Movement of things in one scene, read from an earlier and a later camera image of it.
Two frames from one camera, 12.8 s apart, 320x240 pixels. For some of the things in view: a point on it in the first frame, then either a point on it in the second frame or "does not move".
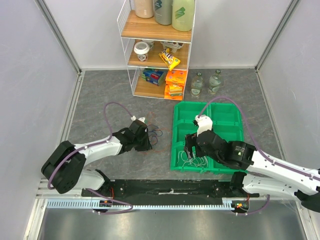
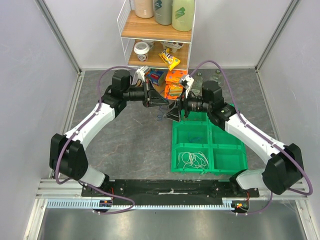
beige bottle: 144,8 does not move
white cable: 196,161 does not move
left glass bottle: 196,85 does not move
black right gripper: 191,142 to 185,107
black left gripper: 147,146 to 151,97
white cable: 201,161 does not move
